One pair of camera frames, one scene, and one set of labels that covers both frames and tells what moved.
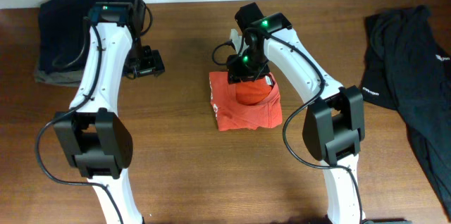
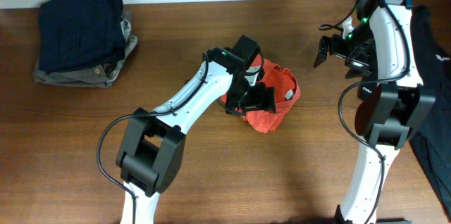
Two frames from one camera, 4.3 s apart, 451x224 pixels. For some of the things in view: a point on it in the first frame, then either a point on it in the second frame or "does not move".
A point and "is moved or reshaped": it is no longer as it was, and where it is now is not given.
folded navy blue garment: [63, 25] does not move
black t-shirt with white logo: [407, 68] does not move
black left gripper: [153, 63] -> [262, 96]
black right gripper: [235, 68] -> [363, 63]
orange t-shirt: [245, 105] is moved or reshaped
